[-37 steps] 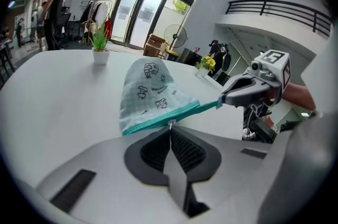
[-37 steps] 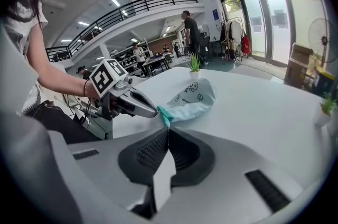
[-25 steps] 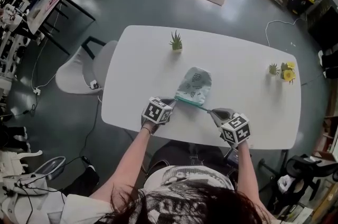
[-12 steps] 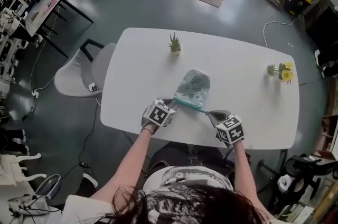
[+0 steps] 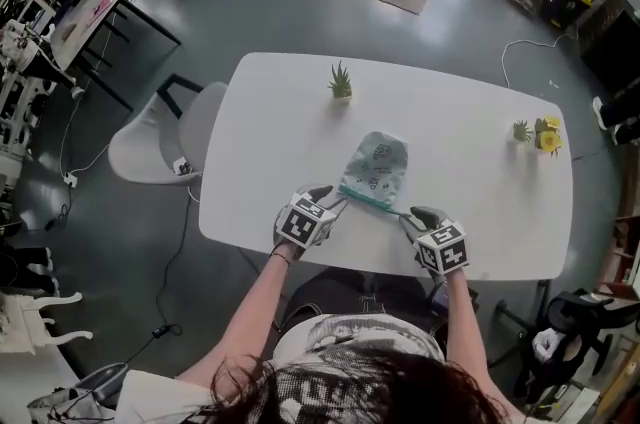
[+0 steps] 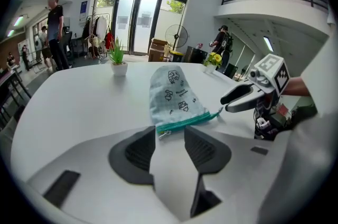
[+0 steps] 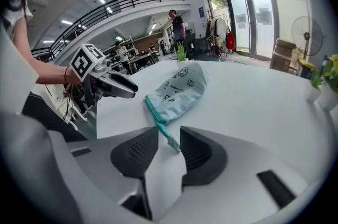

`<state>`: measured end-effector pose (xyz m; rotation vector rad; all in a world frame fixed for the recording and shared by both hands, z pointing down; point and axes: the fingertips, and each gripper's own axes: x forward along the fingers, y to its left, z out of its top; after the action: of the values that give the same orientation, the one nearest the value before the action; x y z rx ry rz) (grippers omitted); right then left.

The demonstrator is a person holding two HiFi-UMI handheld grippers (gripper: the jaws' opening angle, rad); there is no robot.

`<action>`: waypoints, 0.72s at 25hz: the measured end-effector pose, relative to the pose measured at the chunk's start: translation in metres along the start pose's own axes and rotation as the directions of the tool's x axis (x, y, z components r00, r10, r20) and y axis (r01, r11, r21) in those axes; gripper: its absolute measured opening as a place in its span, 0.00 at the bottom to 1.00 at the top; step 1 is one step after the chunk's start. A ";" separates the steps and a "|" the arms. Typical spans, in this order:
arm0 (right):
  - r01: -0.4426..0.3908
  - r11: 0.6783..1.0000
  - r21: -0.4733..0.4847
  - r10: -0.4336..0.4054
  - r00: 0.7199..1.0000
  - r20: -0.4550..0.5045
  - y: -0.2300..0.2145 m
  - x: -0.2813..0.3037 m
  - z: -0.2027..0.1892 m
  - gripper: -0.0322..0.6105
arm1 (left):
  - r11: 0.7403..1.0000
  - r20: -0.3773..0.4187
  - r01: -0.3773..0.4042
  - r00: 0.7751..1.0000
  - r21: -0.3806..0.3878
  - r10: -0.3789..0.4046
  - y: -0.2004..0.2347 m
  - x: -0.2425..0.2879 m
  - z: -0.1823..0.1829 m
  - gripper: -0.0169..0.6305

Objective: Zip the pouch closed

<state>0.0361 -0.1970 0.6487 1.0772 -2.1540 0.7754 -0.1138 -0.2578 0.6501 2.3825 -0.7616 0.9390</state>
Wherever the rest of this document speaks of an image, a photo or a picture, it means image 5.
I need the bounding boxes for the person's left forearm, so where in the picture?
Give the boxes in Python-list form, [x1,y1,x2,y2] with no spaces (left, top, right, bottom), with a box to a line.
[177,244,301,386]

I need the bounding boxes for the person's right forearm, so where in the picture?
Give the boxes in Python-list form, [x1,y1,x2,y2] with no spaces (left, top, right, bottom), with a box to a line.
[442,269,517,419]

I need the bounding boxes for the black metal frame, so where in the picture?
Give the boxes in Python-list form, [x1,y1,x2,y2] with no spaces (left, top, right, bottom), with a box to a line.
[156,72,204,120]

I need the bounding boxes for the yellow flower pot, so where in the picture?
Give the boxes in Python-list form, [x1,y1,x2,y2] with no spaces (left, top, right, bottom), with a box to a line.
[533,115,564,159]

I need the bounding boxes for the black cabinet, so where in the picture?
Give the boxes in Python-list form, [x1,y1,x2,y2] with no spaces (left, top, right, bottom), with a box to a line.
[579,0,640,94]

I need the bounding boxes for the spiky green succulent pot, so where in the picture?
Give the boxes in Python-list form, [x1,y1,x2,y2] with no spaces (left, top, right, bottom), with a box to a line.
[327,60,354,103]

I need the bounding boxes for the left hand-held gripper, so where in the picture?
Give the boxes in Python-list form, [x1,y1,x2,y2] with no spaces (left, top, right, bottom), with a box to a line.
[273,184,349,262]

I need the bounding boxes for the white carved-leg table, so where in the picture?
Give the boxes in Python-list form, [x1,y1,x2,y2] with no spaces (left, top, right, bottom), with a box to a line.
[0,291,95,357]

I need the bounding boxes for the person's patterned white shirt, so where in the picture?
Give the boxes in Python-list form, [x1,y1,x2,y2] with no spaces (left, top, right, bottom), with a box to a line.
[272,313,447,424]

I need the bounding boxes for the white desk black legs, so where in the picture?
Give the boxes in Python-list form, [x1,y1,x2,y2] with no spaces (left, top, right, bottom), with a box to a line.
[49,0,183,114]

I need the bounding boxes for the wooden shelf unit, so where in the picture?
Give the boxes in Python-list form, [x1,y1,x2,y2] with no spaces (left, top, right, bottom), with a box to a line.
[597,151,640,299]

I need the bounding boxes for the pale green zip pouch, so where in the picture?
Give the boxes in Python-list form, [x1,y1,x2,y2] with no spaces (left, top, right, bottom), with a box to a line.
[337,130,409,217]

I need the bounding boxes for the black power cable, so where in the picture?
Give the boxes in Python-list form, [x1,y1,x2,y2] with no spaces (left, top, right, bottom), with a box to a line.
[151,190,195,339]
[236,245,262,274]

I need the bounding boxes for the small dark succulent pot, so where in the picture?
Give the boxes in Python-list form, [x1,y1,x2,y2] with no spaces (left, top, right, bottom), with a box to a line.
[512,119,534,145]

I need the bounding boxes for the white storage shelf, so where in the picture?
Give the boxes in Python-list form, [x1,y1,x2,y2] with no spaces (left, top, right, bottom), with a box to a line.
[0,0,57,164]

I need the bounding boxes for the black office chair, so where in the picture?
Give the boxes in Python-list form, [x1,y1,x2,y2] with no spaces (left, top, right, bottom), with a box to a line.
[494,289,640,407]

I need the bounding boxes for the white power cable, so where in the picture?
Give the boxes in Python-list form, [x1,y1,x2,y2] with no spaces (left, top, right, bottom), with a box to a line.
[500,33,577,89]

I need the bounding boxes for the grey plastic basin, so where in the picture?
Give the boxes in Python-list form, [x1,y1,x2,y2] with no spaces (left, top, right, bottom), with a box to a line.
[74,361,129,409]

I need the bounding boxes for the white shell chair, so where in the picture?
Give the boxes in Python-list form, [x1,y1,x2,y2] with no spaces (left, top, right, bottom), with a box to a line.
[108,81,229,188]

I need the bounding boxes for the person's black trousers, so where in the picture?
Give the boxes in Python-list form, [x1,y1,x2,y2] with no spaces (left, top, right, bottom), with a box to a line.
[282,266,479,349]

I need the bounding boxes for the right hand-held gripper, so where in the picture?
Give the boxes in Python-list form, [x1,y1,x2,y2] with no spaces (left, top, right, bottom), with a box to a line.
[398,205,472,286]

